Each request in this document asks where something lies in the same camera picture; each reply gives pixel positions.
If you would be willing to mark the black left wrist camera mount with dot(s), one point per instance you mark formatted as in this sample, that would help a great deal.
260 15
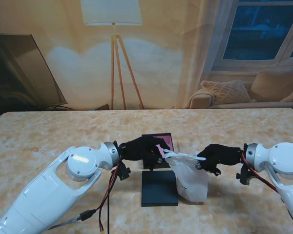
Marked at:
124 171

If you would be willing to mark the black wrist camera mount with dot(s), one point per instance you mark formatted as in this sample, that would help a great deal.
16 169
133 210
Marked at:
124 171
244 176

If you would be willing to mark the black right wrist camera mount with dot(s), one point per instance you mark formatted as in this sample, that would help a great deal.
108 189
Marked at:
244 176

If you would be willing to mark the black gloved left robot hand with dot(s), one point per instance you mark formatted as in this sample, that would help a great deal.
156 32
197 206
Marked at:
141 150

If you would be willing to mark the black gift box pink inside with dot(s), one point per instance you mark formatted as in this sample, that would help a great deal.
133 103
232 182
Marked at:
164 140

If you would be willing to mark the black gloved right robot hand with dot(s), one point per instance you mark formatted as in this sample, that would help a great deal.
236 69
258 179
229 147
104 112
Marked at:
222 156

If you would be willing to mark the printed living room backdrop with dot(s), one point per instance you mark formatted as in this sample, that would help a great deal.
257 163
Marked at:
161 61

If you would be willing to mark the black gift box lid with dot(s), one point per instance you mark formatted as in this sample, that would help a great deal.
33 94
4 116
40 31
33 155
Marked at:
158 190

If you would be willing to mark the white plastic bag orange print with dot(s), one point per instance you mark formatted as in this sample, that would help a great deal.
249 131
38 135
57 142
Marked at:
190 175

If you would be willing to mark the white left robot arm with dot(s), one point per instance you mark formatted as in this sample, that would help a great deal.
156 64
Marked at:
46 190

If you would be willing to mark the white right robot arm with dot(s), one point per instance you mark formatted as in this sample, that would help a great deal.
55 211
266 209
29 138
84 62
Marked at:
278 170

